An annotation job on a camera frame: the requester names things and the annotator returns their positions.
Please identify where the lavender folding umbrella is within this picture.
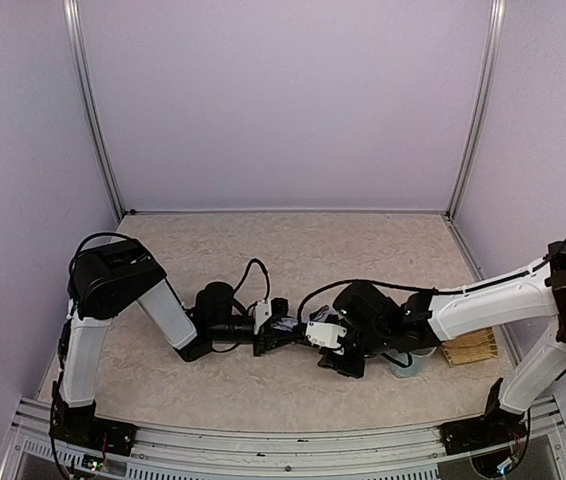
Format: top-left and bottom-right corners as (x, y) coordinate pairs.
(271, 305), (337, 333)

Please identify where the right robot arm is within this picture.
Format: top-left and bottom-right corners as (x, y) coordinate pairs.
(304, 242), (566, 455)

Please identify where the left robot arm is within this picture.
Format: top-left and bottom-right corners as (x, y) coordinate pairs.
(49, 235), (304, 456)

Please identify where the light blue ceramic mug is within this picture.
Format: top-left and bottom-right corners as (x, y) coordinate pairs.
(388, 348), (436, 379)

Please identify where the woven bamboo tray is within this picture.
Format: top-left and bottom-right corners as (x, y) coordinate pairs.
(441, 328), (498, 367)

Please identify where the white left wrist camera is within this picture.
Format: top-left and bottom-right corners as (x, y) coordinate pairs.
(253, 299), (271, 334)

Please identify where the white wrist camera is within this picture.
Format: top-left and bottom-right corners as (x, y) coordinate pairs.
(253, 299), (271, 334)
(304, 322), (348, 355)

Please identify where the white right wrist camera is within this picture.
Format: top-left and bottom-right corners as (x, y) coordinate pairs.
(304, 322), (348, 355)

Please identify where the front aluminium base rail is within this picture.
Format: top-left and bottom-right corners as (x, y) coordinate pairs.
(0, 397), (566, 479)

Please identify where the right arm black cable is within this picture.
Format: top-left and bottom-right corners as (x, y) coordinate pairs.
(296, 219), (566, 371)

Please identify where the right aluminium frame post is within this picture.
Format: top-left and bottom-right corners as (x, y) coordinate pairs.
(446, 0), (507, 223)

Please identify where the aluminium frame post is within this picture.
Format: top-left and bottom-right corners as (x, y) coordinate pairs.
(63, 0), (126, 222)
(446, 0), (507, 223)

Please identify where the left aluminium frame post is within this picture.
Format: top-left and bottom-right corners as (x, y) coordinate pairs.
(63, 0), (126, 222)

